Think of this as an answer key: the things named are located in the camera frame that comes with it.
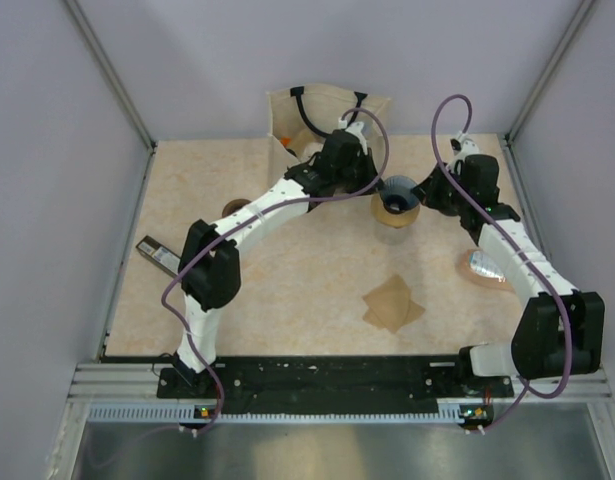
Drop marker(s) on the clear pink lotion bottle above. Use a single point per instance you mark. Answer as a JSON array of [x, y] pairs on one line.
[[477, 267]]

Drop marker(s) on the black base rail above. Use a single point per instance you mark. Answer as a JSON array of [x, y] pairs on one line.
[[324, 385]]

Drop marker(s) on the clear glass server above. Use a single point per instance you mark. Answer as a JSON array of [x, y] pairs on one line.
[[392, 236]]

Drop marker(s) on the blue cone dripper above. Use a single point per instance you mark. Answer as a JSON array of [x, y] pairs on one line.
[[398, 194]]

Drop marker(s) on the brown paper coffee filter stack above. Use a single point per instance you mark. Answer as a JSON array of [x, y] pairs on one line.
[[390, 307]]

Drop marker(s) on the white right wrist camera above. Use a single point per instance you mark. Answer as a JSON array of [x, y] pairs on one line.
[[463, 146]]

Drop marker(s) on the grey slotted cable duct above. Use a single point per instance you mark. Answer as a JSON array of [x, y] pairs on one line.
[[191, 414]]

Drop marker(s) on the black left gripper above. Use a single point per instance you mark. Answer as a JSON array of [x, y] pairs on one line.
[[369, 174]]

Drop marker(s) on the dark rectangular box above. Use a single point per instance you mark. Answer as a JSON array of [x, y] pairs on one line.
[[159, 255]]

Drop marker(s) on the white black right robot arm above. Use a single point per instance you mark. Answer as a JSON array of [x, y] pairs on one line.
[[561, 327]]

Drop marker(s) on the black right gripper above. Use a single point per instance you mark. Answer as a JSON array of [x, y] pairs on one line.
[[427, 194]]

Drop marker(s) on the beige canvas tote bag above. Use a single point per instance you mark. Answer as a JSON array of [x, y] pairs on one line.
[[315, 108]]

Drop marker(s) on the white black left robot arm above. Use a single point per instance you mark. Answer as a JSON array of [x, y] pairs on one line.
[[210, 265]]

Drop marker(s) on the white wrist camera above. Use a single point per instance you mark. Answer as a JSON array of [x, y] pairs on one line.
[[357, 129], [463, 146]]

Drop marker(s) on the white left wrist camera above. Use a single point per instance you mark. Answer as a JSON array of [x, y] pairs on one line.
[[357, 129]]

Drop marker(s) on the wooden dripper stand disc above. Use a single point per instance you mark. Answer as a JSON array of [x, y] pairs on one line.
[[392, 220]]

